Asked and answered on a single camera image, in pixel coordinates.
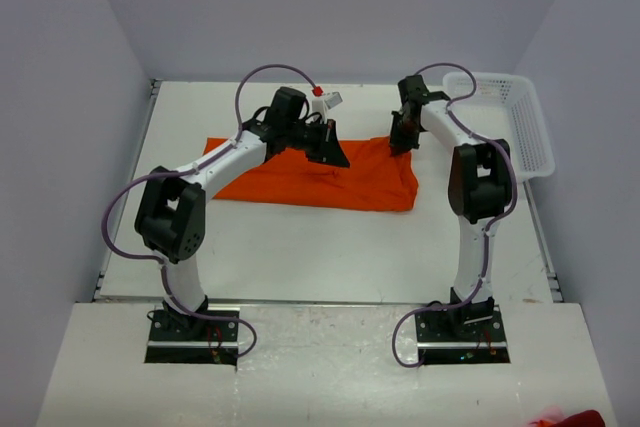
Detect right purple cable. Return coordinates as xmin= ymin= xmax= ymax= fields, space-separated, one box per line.
xmin=391 ymin=62 xmax=516 ymax=367

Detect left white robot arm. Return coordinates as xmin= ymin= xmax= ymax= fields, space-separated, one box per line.
xmin=134 ymin=87 xmax=350 ymax=340

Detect red cloth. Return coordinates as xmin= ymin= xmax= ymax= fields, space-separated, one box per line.
xmin=526 ymin=410 xmax=606 ymax=427

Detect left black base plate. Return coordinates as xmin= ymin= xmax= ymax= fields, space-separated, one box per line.
xmin=144 ymin=308 xmax=239 ymax=367

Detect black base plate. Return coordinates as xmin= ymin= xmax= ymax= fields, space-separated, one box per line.
xmin=144 ymin=308 xmax=239 ymax=367
xmin=414 ymin=306 xmax=511 ymax=366

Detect purple cable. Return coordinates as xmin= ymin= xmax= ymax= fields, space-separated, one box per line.
xmin=102 ymin=64 xmax=257 ymax=362
xmin=391 ymin=62 xmax=516 ymax=367

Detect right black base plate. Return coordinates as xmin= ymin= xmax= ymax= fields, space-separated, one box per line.
xmin=414 ymin=306 xmax=511 ymax=366

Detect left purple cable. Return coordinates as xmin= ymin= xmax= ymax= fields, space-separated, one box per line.
xmin=102 ymin=64 xmax=257 ymax=362

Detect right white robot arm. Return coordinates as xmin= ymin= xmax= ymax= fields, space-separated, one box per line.
xmin=389 ymin=75 xmax=517 ymax=340

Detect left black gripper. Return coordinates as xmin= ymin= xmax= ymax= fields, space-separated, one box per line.
xmin=285 ymin=117 xmax=349 ymax=168

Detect orange t shirt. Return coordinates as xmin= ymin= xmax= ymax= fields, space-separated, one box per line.
xmin=215 ymin=137 xmax=419 ymax=212

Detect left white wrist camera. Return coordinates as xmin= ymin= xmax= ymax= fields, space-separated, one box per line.
xmin=310 ymin=86 xmax=343 ymax=122

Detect white plastic basket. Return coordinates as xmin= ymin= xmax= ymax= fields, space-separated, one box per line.
xmin=443 ymin=72 xmax=556 ymax=182

